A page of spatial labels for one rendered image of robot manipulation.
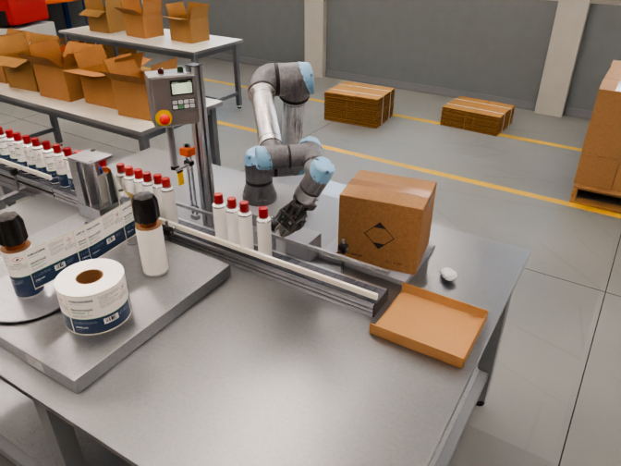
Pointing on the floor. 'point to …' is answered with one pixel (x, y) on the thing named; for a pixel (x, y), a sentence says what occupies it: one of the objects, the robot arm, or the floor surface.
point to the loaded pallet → (602, 146)
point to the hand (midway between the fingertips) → (284, 232)
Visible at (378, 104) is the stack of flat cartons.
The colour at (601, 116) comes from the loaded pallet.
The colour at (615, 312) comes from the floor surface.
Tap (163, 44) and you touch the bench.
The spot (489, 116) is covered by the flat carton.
